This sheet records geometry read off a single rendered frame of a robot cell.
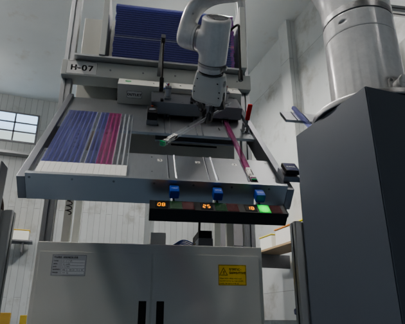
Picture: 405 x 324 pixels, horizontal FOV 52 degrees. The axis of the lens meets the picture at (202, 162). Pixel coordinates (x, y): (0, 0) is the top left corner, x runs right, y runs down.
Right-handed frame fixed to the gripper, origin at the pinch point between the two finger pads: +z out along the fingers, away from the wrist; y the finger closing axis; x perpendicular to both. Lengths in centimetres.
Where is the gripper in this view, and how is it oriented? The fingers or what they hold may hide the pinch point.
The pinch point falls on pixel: (206, 116)
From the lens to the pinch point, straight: 135.2
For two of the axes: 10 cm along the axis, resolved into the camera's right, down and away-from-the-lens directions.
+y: -9.0, -3.2, 3.1
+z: -0.9, 8.2, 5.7
